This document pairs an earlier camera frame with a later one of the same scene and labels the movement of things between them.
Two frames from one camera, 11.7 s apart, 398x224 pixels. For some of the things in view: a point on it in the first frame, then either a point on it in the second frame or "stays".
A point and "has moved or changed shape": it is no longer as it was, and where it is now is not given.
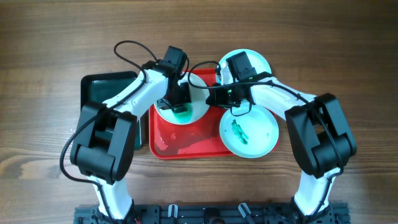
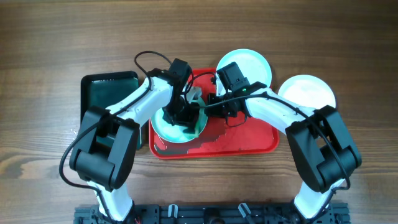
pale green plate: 249,130 to 166,130
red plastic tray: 200,140 stays
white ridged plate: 198,101 has moved or changed shape
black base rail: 334,213 stays
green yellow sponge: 189,112 has moved or changed shape
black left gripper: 186,98 to 189,120
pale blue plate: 257,60 stays
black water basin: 99,86 stays
